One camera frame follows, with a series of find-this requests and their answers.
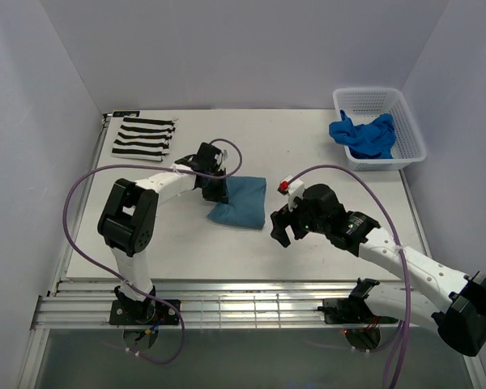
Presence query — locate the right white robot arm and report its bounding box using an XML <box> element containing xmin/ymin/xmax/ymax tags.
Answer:
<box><xmin>271</xmin><ymin>207</ymin><xmax>486</xmax><ymax>357</ymax></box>

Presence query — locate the white plastic basket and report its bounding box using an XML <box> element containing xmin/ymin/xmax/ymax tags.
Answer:
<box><xmin>329</xmin><ymin>88</ymin><xmax>427</xmax><ymax>171</ymax></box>

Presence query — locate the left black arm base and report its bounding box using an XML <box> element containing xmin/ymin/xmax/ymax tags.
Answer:
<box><xmin>109</xmin><ymin>300</ymin><xmax>179</xmax><ymax>327</ymax></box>

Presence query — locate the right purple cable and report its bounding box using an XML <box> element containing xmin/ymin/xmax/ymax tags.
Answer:
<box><xmin>285</xmin><ymin>165</ymin><xmax>412</xmax><ymax>389</ymax></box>

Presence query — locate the black white striped tank top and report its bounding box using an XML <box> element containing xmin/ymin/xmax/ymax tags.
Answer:
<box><xmin>111</xmin><ymin>117</ymin><xmax>177</xmax><ymax>162</ymax></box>

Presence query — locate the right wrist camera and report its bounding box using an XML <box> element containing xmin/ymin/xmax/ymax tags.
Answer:
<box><xmin>278</xmin><ymin>179</ymin><xmax>345</xmax><ymax>216</ymax></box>

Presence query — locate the royal blue tank top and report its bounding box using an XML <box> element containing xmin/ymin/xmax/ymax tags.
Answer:
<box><xmin>329</xmin><ymin>110</ymin><xmax>396</xmax><ymax>160</ymax></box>

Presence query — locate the light blue tank top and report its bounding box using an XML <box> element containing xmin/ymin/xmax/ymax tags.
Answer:
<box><xmin>207</xmin><ymin>176</ymin><xmax>266</xmax><ymax>230</ymax></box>

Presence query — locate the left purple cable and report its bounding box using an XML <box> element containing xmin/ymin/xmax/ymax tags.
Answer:
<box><xmin>62</xmin><ymin>138</ymin><xmax>244</xmax><ymax>365</ymax></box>

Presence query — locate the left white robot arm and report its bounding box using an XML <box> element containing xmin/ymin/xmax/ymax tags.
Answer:
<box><xmin>98</xmin><ymin>165</ymin><xmax>228</xmax><ymax>324</ymax></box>

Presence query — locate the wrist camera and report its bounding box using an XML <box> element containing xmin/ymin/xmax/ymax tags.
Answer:
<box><xmin>278</xmin><ymin>179</ymin><xmax>345</xmax><ymax>216</ymax></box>
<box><xmin>175</xmin><ymin>142</ymin><xmax>226</xmax><ymax>176</ymax></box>

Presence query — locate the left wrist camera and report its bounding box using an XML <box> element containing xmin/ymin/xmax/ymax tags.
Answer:
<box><xmin>175</xmin><ymin>142</ymin><xmax>226</xmax><ymax>176</ymax></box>

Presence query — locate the purple cable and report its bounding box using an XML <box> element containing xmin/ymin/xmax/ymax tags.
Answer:
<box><xmin>62</xmin><ymin>138</ymin><xmax>244</xmax><ymax>365</ymax></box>
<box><xmin>285</xmin><ymin>165</ymin><xmax>412</xmax><ymax>389</ymax></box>

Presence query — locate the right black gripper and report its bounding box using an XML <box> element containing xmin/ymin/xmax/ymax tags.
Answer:
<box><xmin>271</xmin><ymin>194</ymin><xmax>329</xmax><ymax>247</ymax></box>

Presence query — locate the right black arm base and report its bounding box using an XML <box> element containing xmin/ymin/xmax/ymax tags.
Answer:
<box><xmin>317</xmin><ymin>298</ymin><xmax>398</xmax><ymax>326</ymax></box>

